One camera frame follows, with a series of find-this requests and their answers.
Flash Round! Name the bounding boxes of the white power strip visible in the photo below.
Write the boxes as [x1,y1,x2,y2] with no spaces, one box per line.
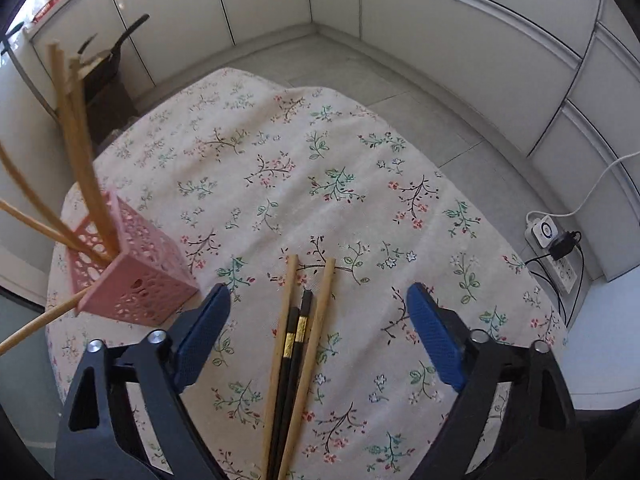
[525,212,584,297]

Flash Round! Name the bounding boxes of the black cable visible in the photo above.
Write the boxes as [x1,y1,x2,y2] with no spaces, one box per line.
[524,254,586,323]

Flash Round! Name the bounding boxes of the white kitchen cabinets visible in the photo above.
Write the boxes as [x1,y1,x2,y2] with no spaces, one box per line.
[25,0,640,283]

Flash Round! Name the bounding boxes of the black wok with lid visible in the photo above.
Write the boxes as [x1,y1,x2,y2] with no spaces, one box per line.
[79,13,151,80]

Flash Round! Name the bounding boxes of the floral tablecloth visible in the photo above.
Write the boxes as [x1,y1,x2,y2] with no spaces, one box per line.
[45,66,572,480]

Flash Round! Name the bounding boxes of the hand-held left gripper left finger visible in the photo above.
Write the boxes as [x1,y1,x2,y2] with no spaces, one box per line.
[54,283,233,480]

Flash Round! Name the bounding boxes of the wooden chopstick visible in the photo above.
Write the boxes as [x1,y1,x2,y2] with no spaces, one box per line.
[68,56,113,241]
[276,258,337,480]
[0,199,110,265]
[260,254,300,480]
[0,290,93,356]
[0,144,76,248]
[47,41,121,261]

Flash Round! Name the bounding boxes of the pink perforated utensil holder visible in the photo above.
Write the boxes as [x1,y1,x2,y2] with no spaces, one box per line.
[64,187,202,327]

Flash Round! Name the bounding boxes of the white plug-in adapter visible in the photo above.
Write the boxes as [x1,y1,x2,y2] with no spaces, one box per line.
[531,215,562,250]

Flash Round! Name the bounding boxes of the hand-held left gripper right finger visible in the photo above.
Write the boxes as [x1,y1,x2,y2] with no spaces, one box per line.
[405,282,588,480]

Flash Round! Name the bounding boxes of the black charger plug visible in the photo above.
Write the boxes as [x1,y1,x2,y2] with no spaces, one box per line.
[549,231,584,262]

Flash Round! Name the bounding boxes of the black chopstick gold band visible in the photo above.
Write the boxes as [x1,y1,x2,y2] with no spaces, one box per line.
[267,304,301,480]
[272,288,316,480]

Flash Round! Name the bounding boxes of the white power cable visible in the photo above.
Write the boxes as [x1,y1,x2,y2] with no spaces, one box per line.
[554,150,640,218]

